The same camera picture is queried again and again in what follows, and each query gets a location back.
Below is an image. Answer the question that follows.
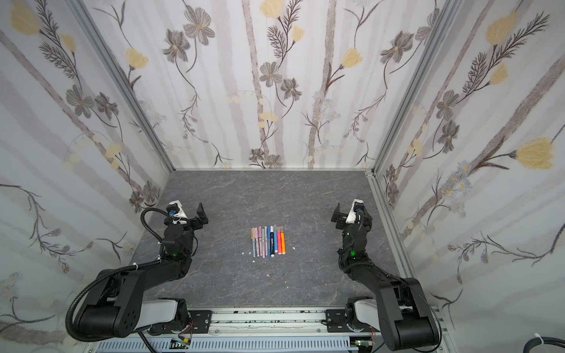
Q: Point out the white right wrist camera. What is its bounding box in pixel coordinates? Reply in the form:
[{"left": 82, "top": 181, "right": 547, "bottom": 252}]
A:
[{"left": 346, "top": 199, "right": 365, "bottom": 224}]

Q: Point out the pink highlighter pen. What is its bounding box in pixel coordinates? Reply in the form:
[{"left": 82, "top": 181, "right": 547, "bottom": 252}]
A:
[{"left": 275, "top": 227, "right": 283, "bottom": 254}]

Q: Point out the black white marker pen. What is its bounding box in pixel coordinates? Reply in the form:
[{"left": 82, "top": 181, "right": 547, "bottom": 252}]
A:
[{"left": 270, "top": 227, "right": 275, "bottom": 257}]

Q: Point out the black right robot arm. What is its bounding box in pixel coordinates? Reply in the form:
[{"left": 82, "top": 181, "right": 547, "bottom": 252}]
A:
[{"left": 331, "top": 199, "right": 443, "bottom": 352}]

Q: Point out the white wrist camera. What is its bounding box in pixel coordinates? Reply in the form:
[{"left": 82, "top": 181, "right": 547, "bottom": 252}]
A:
[
  {"left": 346, "top": 199, "right": 365, "bottom": 224},
  {"left": 166, "top": 200, "right": 186, "bottom": 221}
]

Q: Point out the orange highlighter pen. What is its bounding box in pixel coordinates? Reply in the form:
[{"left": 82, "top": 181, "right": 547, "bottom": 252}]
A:
[{"left": 280, "top": 227, "right": 286, "bottom": 254}]

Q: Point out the small circuit board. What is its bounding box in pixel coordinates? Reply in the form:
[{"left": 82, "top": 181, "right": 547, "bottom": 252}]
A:
[{"left": 169, "top": 338, "right": 191, "bottom": 349}]

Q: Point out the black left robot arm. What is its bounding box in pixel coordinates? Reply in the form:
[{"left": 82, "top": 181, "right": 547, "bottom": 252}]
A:
[{"left": 65, "top": 201, "right": 208, "bottom": 342}]

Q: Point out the purple pastel pen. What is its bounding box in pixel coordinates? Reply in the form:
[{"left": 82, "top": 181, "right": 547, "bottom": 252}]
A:
[{"left": 257, "top": 227, "right": 263, "bottom": 257}]

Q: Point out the light blue highlighter pen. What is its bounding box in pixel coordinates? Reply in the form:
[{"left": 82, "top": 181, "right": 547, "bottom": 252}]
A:
[{"left": 272, "top": 226, "right": 278, "bottom": 254}]

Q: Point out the yellow pastel pen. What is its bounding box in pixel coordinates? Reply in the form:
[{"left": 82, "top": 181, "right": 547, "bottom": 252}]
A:
[{"left": 251, "top": 228, "right": 257, "bottom": 257}]

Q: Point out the black cable loop corner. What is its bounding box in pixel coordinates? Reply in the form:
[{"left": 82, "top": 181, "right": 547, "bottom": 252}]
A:
[{"left": 522, "top": 335, "right": 565, "bottom": 353}]

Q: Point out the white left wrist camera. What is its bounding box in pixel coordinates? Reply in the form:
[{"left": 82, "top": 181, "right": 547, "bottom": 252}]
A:
[{"left": 166, "top": 200, "right": 186, "bottom": 221}]

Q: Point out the black corrugated cable conduit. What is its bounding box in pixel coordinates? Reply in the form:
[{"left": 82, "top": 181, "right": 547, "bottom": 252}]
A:
[{"left": 65, "top": 259, "right": 162, "bottom": 343}]

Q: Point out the white cable duct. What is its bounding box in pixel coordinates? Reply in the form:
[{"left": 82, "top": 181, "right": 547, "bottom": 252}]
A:
[{"left": 96, "top": 337, "right": 359, "bottom": 353}]

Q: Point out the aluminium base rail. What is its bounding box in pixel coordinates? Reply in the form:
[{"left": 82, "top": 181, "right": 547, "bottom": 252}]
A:
[{"left": 83, "top": 306, "right": 451, "bottom": 353}]

